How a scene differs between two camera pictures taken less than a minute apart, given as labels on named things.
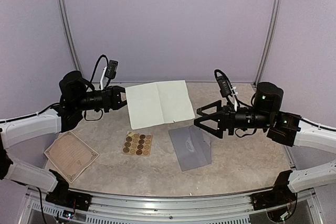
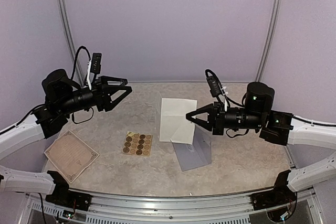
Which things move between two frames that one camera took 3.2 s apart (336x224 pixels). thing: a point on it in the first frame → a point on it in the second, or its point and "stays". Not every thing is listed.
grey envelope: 192,147 stays
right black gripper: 226,120 stays
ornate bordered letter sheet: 72,156 stays
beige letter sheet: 151,104 → 174,125
